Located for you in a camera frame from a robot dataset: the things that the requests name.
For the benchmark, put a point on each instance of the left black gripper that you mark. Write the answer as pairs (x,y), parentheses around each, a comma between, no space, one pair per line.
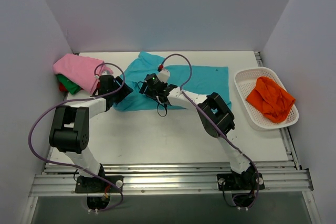
(124,91)

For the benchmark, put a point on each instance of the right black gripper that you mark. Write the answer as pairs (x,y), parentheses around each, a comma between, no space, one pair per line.
(145,89)

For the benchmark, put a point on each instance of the teal t-shirt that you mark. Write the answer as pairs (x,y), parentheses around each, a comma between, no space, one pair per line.
(204,80)

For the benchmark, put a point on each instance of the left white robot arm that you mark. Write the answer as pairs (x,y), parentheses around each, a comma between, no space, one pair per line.
(69,132)

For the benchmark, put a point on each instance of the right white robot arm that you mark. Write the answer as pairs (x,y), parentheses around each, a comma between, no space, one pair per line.
(216,117)

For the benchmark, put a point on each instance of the pink folded t-shirt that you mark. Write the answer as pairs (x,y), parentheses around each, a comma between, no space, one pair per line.
(81,70)

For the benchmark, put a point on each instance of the green folded t-shirt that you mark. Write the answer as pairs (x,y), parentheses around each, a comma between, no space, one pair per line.
(70,86)

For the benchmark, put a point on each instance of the red folded t-shirt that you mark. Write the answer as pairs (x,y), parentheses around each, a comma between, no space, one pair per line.
(62,88)

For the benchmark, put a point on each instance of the orange t-shirt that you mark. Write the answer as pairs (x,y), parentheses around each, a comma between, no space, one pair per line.
(269,98)

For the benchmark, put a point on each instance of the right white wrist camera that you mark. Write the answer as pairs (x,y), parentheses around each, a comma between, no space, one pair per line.
(163,74)

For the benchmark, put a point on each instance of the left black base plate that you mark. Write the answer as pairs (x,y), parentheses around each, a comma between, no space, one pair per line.
(91,185)

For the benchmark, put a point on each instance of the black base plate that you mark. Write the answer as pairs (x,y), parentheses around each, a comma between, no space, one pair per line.
(91,185)
(234,182)

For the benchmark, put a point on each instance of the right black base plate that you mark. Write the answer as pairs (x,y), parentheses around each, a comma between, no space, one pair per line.
(234,182)

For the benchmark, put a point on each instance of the aluminium rail frame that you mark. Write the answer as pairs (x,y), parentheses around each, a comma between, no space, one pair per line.
(170,168)

